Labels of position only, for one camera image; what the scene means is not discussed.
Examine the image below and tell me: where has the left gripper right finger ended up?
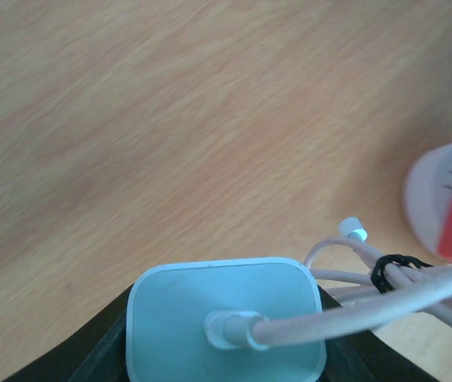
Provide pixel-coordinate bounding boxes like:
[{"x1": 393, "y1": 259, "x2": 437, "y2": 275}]
[{"x1": 315, "y1": 280, "x2": 444, "y2": 382}]

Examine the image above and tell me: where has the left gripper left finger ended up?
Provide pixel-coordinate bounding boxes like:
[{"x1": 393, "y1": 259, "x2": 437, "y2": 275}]
[{"x1": 9, "y1": 289, "x2": 131, "y2": 381}]

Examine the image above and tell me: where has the thin white charger cable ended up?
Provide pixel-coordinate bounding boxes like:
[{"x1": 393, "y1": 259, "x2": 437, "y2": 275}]
[{"x1": 203, "y1": 216, "x2": 452, "y2": 351}]

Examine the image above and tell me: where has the small white cube charger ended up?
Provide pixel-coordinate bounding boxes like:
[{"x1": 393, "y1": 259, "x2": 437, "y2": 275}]
[{"x1": 126, "y1": 257, "x2": 326, "y2": 381}]

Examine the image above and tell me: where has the round white socket base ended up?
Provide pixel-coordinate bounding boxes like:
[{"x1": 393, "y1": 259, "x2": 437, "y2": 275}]
[{"x1": 403, "y1": 143, "x2": 452, "y2": 255}]

